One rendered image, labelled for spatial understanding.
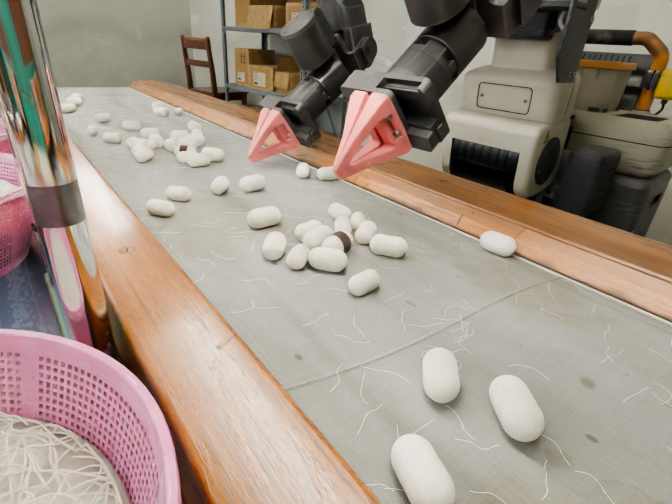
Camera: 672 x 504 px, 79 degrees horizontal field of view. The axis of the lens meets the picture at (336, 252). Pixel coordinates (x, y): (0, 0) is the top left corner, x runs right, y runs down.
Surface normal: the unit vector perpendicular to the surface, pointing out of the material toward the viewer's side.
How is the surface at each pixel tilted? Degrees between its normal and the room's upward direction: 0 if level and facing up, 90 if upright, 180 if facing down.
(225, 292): 0
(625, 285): 45
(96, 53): 90
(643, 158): 90
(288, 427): 0
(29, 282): 0
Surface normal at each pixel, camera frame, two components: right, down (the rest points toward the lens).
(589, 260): -0.51, -0.46
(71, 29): 0.65, 0.38
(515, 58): -0.75, 0.38
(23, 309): 0.07, -0.89
